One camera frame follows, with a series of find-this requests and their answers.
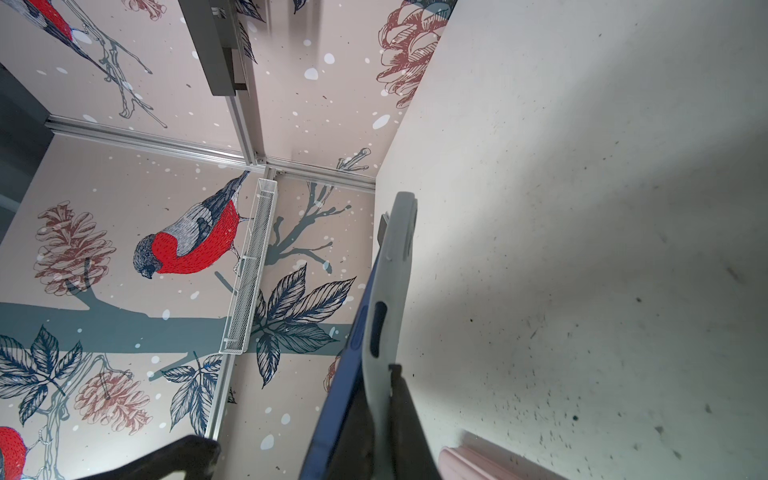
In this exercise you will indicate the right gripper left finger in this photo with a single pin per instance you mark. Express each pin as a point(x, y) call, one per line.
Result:
point(193, 456)

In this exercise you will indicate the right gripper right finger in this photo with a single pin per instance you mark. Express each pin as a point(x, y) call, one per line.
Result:
point(410, 453)

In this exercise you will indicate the blue phone black screen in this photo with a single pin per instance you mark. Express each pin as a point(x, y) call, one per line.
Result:
point(340, 395)

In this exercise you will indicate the light blue phone case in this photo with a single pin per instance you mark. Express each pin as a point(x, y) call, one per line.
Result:
point(383, 325)

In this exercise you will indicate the pink phone case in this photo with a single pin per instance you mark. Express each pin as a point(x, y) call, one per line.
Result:
point(467, 464)

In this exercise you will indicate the white wire wall basket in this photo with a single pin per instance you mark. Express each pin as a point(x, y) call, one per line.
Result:
point(245, 293)

